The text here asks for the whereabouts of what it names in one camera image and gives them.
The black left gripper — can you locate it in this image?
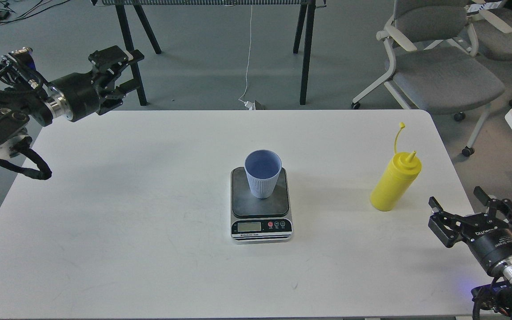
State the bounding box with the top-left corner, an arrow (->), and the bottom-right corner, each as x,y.
45,45 -> 144,122

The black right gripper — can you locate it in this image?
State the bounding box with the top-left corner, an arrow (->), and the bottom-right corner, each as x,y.
428,186 -> 512,278

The yellow squeeze bottle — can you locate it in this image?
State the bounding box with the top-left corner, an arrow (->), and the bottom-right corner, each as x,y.
369,122 -> 422,212

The blue plastic cup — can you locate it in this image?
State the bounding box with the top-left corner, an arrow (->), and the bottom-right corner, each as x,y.
244,149 -> 282,199

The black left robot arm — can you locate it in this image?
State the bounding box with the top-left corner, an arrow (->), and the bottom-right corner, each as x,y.
0,45 -> 144,180

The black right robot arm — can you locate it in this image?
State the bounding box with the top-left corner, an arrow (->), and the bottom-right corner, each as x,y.
428,186 -> 512,320

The digital kitchen scale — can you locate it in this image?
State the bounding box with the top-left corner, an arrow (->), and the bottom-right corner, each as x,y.
230,167 -> 293,244

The black legged background table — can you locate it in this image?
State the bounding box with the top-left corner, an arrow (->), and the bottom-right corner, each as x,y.
91,0 -> 327,107

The grey office chair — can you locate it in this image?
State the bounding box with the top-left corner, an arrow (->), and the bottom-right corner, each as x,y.
467,0 -> 512,108
351,0 -> 505,157

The white hanging cable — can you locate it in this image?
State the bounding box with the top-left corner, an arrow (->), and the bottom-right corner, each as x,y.
238,4 -> 256,110

